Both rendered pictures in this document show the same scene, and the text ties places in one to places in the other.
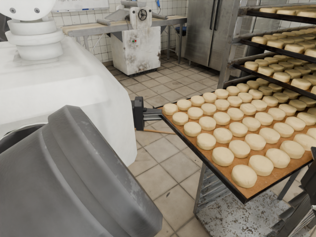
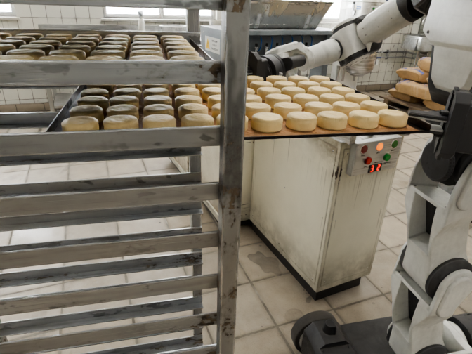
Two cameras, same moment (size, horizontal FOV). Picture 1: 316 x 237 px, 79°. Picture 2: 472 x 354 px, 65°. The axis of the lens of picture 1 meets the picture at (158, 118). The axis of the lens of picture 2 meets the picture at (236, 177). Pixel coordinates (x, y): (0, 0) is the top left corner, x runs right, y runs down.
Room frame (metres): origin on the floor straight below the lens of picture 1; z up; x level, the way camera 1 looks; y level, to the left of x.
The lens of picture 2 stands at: (1.22, -0.14, 1.32)
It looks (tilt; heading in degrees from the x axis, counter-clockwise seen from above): 26 degrees down; 195
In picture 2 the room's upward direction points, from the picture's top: 2 degrees clockwise
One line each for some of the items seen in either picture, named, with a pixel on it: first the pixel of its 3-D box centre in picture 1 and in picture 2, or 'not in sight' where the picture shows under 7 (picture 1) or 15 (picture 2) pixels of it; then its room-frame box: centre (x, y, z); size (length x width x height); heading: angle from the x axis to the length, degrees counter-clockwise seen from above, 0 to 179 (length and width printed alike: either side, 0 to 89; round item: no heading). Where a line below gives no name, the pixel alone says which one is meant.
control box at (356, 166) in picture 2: not in sight; (374, 154); (-0.26, 0.04, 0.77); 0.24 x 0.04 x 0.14; 131
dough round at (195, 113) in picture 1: (194, 113); (345, 109); (0.52, -0.12, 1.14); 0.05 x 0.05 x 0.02
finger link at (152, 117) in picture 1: (152, 118); (423, 130); (0.52, 0.02, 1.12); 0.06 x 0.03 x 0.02; 88
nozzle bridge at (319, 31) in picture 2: not in sight; (270, 60); (-0.92, -0.52, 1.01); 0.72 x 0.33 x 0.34; 131
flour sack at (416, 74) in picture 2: not in sight; (425, 74); (-4.49, 1.02, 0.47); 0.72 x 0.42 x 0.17; 127
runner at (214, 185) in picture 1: (238, 172); not in sight; (0.87, -0.56, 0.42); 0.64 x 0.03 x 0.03; 118
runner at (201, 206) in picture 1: (232, 188); not in sight; (0.87, -0.56, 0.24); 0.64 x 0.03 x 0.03; 118
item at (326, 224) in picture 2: not in sight; (311, 187); (-0.53, -0.19, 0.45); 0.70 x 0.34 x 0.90; 41
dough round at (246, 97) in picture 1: (244, 97); (226, 112); (0.62, -0.32, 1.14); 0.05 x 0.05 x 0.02
